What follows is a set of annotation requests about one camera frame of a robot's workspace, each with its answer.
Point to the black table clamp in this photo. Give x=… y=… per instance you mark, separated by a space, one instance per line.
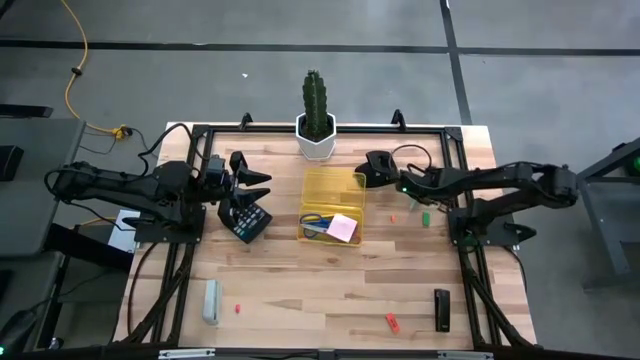
x=245 y=121
x=398 y=120

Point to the pink sticky notepad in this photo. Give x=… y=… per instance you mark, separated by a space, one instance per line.
x=342 y=227

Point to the grey metal table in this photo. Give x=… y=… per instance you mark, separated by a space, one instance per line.
x=610 y=225

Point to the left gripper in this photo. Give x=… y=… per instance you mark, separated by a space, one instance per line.
x=219 y=187

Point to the grey desk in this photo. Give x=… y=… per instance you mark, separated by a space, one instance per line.
x=35 y=210

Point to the black keyboard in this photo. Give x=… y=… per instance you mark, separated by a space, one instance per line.
x=10 y=162

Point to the black desk calculator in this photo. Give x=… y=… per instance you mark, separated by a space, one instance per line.
x=250 y=222

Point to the black aluminium table frame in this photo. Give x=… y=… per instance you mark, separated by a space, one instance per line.
x=260 y=130

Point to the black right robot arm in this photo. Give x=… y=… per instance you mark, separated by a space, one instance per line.
x=500 y=180

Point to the black stapler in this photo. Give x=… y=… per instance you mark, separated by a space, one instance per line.
x=442 y=310

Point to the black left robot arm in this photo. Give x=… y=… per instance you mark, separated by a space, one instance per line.
x=125 y=187

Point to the yellow transparent pencil case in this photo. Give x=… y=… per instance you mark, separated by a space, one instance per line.
x=332 y=192

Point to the white stapler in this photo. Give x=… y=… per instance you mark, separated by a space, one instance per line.
x=212 y=302

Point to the green cactus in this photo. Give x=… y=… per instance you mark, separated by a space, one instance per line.
x=315 y=100

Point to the black device with green lights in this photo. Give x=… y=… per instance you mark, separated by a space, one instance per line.
x=17 y=327

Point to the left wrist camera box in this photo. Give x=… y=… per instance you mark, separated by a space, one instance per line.
x=217 y=165

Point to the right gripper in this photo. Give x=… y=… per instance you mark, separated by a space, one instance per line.
x=415 y=185

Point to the silver frame bracket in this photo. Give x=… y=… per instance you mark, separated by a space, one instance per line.
x=465 y=355
x=186 y=354

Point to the white hexagonal plant pot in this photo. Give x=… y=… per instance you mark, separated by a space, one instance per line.
x=315 y=150

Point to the green eraser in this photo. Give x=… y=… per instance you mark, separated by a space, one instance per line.
x=426 y=219

